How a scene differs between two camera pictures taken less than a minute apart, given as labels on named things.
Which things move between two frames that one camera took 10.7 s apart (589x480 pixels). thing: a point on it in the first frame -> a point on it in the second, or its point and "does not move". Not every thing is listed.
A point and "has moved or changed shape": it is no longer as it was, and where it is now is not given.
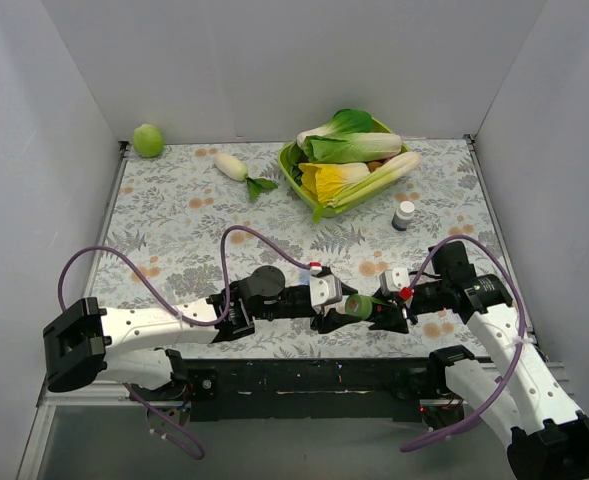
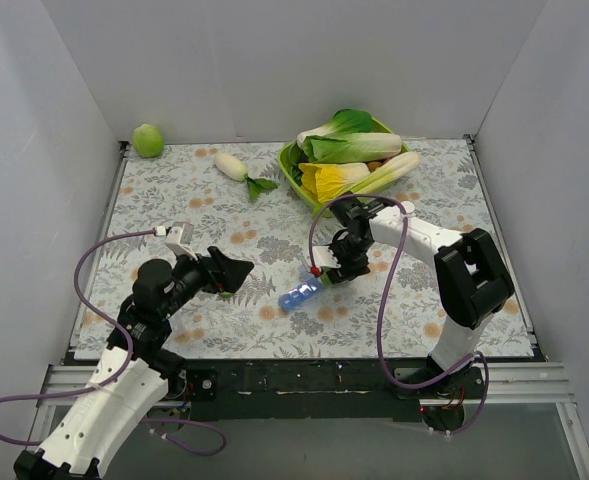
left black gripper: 319,310 -> 214,271
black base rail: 392,389 does not move
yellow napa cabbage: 325,181 does not move
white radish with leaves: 237,170 does not move
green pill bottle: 368,307 has moved or changed shape
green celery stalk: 377,181 does not move
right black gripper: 400,310 -> 349,265
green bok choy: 348,137 does not move
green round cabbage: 148,140 does not move
